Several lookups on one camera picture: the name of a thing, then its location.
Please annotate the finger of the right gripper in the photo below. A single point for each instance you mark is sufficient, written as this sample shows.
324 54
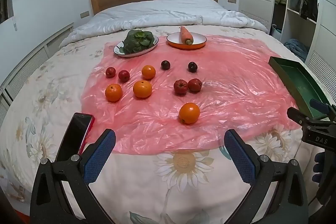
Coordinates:
298 117
320 106

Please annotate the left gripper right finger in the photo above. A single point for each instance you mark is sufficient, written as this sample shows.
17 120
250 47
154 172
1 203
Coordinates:
289 201

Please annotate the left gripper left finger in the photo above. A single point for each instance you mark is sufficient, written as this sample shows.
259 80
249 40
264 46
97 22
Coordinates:
49 202

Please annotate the red apple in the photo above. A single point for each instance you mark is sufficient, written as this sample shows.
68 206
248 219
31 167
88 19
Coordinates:
195 85
180 87
110 72
124 76

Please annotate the dark plum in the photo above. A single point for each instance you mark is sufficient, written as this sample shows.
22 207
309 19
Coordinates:
192 67
165 65

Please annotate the small back orange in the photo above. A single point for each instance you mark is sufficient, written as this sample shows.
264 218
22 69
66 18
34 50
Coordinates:
148 72

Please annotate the blue gloved right hand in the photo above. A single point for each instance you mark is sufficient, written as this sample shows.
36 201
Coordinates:
319 167

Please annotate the green rectangular tray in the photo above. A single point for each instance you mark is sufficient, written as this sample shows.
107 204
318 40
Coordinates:
300 84

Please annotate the blue folded towel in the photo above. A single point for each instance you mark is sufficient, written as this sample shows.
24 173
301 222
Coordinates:
297 48

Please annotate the white bag on floor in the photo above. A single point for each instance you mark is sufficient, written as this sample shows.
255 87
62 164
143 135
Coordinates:
275 32

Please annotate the smartphone in red case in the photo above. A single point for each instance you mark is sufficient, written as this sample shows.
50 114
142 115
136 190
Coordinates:
74 137

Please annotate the floral bed sheet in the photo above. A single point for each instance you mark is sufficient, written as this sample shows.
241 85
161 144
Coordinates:
184 186

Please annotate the white wardrobe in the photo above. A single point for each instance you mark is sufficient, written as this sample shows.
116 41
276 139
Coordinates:
319 36

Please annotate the pink plastic sheet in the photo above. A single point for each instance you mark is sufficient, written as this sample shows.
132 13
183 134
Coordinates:
171 99

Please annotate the orange carrot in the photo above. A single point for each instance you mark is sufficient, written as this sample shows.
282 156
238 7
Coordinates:
186 36

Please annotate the orange rimmed plate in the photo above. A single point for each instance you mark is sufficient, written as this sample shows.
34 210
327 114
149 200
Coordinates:
174 40

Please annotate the white plate blue rim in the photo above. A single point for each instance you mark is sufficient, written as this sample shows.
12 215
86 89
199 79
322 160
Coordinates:
129 52

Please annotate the green leafy vegetable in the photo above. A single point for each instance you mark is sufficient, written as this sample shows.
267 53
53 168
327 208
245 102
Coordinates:
138 38

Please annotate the white duvet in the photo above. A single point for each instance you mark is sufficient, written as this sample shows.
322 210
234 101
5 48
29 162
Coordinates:
160 13

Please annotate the wall socket left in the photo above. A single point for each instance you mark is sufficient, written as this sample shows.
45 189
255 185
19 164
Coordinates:
84 14

